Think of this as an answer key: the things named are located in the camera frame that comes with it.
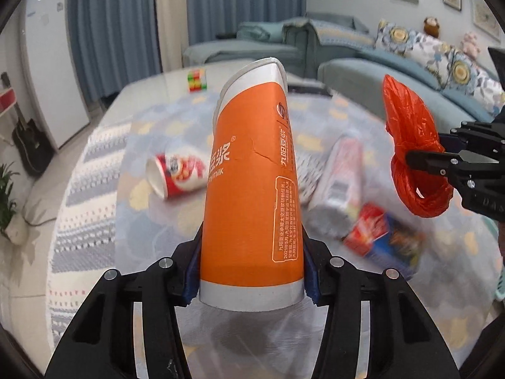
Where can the orange plastic bag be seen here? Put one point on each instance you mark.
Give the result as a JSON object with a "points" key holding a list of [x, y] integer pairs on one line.
{"points": [[412, 128]]}

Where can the patterned tablecloth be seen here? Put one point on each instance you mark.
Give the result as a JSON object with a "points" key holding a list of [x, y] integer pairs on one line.
{"points": [[458, 268]]}

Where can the cream curtain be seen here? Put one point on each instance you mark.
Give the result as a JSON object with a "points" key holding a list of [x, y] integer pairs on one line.
{"points": [[172, 32]]}

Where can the orange paper cup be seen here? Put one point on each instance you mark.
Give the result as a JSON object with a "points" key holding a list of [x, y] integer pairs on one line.
{"points": [[252, 245]]}

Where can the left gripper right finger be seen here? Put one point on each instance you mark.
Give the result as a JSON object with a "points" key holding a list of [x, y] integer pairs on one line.
{"points": [[404, 340]]}

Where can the teal sofa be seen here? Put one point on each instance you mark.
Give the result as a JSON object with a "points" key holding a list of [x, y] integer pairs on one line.
{"points": [[339, 51]]}

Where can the white refrigerator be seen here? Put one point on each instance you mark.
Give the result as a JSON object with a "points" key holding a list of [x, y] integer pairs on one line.
{"points": [[49, 70]]}

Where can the folded teal blanket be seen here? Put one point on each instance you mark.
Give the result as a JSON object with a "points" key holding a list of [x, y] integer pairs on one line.
{"points": [[264, 32]]}

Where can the green houseplant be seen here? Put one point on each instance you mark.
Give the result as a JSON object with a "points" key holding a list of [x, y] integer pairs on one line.
{"points": [[7, 203]]}

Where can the blue picture box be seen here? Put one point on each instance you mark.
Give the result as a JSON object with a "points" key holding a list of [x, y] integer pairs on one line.
{"points": [[387, 242]]}

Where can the blue curtain left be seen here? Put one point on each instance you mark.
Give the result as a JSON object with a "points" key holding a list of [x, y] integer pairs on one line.
{"points": [[114, 43]]}

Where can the black smartphone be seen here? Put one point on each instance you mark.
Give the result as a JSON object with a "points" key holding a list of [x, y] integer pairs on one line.
{"points": [[309, 89]]}

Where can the striped knit rug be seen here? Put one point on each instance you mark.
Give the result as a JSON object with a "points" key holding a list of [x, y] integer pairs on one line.
{"points": [[83, 241]]}

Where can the black guitar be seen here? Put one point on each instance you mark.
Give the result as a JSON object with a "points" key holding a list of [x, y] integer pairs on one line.
{"points": [[32, 144]]}

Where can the floral cushion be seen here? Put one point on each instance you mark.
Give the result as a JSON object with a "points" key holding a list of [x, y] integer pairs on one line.
{"points": [[452, 68]]}

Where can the light blue laundry basket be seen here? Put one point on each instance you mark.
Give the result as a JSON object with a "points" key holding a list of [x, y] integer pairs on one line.
{"points": [[500, 288]]}

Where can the red white paper cup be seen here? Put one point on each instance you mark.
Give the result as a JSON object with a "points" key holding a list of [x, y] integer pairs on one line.
{"points": [[175, 172]]}

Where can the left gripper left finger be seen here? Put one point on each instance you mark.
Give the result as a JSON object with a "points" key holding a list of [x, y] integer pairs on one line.
{"points": [[99, 341]]}

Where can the rubik's cube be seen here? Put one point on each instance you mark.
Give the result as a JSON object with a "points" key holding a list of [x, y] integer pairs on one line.
{"points": [[196, 80]]}

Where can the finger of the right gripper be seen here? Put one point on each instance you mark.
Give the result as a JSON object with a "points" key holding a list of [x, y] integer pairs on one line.
{"points": [[447, 164]]}

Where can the pink pig plush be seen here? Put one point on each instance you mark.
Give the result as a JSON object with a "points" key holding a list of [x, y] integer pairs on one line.
{"points": [[469, 45]]}

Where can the brown monkey plush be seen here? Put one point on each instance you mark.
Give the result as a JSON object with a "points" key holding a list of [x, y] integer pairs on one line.
{"points": [[431, 27]]}

